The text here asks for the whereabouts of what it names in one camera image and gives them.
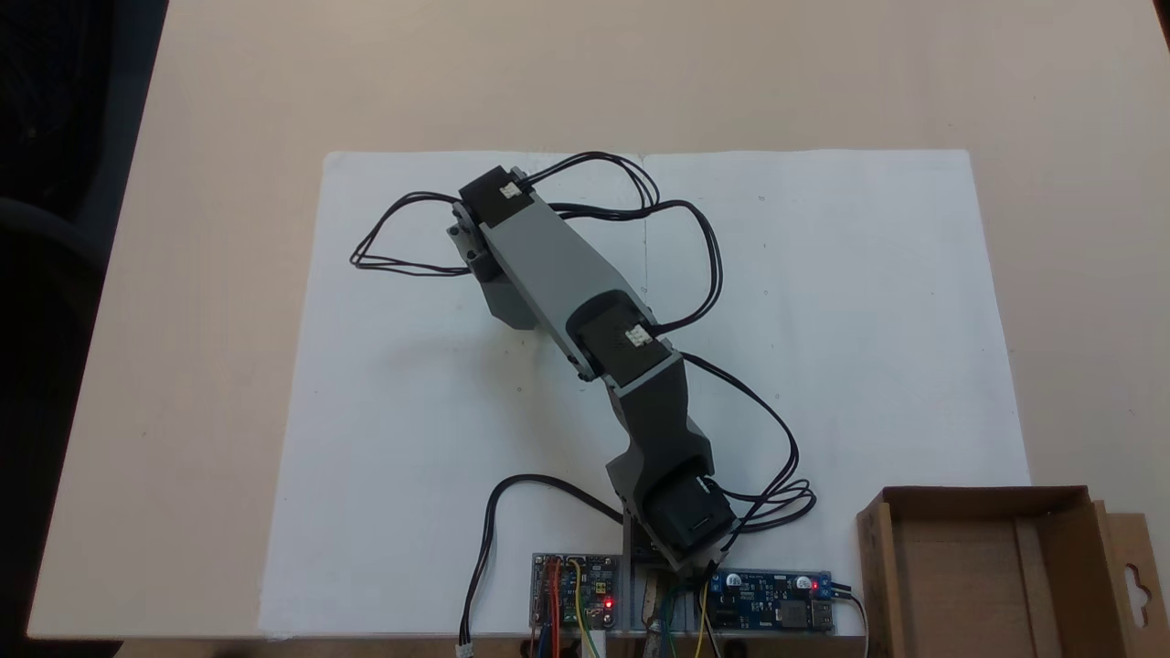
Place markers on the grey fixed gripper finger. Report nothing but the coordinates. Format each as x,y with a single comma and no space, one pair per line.
514,306

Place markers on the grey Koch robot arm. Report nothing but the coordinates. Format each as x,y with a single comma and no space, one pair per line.
548,265

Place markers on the circuit board with red light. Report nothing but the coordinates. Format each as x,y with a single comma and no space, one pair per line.
571,594

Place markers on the white paper sheet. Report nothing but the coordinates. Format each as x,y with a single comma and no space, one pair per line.
868,320

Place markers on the blue circuit board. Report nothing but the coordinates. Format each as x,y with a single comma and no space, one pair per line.
768,599

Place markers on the brown cardboard box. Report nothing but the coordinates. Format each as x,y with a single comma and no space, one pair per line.
969,576

